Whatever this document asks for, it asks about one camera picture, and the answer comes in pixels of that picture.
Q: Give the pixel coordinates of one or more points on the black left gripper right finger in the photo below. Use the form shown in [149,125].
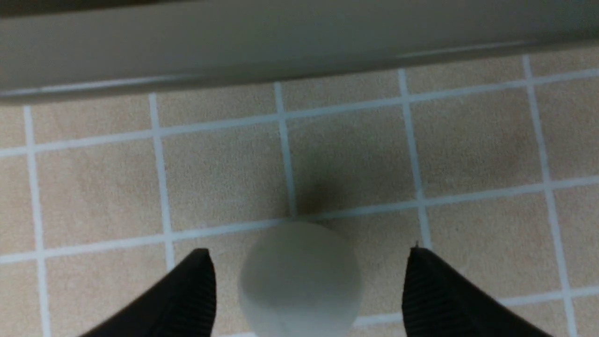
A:
[437,301]

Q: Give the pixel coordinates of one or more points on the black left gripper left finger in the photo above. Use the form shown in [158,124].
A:
[181,304]

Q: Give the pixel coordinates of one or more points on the white ping-pong ball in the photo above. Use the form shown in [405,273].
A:
[300,280]

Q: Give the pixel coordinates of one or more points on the olive green plastic bin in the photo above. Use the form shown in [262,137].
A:
[54,50]

